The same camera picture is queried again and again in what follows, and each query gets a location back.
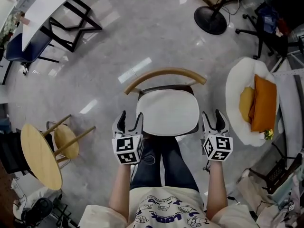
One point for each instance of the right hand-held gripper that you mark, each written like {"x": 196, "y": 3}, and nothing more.
{"x": 218, "y": 147}

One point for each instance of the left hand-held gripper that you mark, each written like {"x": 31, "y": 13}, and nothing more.
{"x": 127, "y": 148}

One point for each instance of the white seat cushion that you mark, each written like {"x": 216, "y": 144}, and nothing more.
{"x": 167, "y": 114}

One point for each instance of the wooden chair with curved back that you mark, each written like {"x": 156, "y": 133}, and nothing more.
{"x": 166, "y": 72}

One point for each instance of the person's left forearm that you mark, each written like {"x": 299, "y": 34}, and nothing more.
{"x": 121, "y": 186}

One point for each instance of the person's right forearm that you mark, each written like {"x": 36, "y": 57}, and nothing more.
{"x": 217, "y": 189}

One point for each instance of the black office chair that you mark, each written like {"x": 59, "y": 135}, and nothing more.
{"x": 268, "y": 25}

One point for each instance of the blue chair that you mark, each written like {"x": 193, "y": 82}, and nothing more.
{"x": 26, "y": 49}

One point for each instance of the yellow pillow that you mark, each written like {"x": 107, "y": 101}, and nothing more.
{"x": 246, "y": 102}

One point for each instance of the orange pillow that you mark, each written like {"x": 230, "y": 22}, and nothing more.
{"x": 264, "y": 103}

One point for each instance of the yellow flowers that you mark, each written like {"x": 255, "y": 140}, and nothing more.
{"x": 269, "y": 134}

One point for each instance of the white round fluffy armchair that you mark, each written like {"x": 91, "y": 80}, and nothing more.
{"x": 240, "y": 75}

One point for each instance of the person's blue jeans legs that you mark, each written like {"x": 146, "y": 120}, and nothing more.
{"x": 173, "y": 165}

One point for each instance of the small round wooden stool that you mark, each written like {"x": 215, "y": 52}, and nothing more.
{"x": 67, "y": 139}

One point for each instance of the pile of pale clothes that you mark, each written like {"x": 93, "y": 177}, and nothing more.
{"x": 251, "y": 191}

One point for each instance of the small black bench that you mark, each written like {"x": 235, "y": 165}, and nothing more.
{"x": 278, "y": 174}

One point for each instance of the person's cream printed shirt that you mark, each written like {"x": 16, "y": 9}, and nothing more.
{"x": 166, "y": 208}

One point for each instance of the round wooden table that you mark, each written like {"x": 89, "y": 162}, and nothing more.
{"x": 40, "y": 155}

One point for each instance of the black fan stand base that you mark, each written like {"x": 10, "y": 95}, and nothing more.
{"x": 210, "y": 20}

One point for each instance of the black round device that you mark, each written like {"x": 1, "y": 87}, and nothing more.
{"x": 40, "y": 209}

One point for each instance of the white table with black legs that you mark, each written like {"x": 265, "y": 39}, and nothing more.
{"x": 47, "y": 8}

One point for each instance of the white flower plant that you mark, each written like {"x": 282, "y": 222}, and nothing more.
{"x": 9, "y": 26}

